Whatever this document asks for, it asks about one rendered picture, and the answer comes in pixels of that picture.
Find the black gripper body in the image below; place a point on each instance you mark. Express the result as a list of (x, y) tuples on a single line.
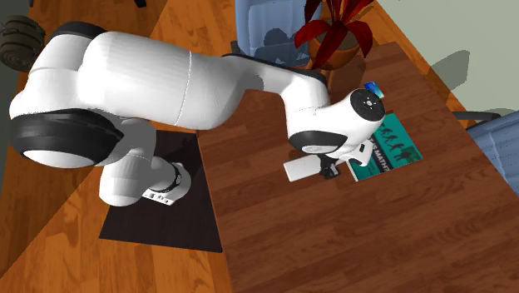
[(329, 168)]

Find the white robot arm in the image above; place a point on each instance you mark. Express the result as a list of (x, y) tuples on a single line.
[(133, 81)]

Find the white flat rectangular device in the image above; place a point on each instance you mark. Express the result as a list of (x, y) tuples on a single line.
[(301, 168)]

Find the teal book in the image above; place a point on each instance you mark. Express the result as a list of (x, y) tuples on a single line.
[(395, 152)]

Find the red plant in orange pot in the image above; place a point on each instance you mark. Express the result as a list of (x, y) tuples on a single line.
[(334, 32)]

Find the blue office chair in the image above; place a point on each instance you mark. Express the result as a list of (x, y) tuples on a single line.
[(496, 142), (273, 30)]

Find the black robot stand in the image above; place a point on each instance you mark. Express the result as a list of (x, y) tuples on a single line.
[(178, 219)]

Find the dark dumbbell weight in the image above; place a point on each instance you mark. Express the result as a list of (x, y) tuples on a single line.
[(18, 42)]

